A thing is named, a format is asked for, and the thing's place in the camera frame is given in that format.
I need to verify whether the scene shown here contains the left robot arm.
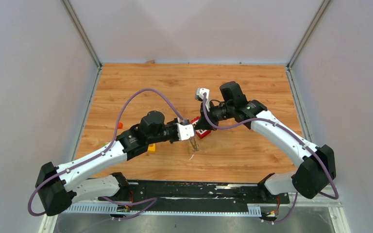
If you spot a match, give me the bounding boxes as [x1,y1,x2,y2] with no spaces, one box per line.
[33,111,195,216]

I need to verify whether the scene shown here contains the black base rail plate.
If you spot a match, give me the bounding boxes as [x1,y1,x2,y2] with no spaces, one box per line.
[110,180,290,212]

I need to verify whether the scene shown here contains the red window toy block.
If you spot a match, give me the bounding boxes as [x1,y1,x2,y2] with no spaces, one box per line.
[191,116,211,139]

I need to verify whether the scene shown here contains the grey metal keyring disc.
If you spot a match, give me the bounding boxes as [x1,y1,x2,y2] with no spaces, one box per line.
[189,136,199,152]

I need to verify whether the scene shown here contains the white slotted cable duct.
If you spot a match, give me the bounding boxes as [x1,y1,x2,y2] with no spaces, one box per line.
[64,202,262,217]

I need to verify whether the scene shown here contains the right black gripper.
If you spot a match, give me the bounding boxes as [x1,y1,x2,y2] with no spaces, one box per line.
[195,99,234,131]

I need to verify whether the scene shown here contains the yellow triangular toy block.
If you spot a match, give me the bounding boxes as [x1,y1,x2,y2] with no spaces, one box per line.
[147,143,156,152]

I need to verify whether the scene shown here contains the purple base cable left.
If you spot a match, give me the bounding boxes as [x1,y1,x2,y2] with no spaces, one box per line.
[102,195,158,222]

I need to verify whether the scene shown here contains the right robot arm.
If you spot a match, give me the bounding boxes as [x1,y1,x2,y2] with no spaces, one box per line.
[195,81,339,203]

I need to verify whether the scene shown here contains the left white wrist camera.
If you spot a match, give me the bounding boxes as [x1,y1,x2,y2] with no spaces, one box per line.
[176,123,195,141]

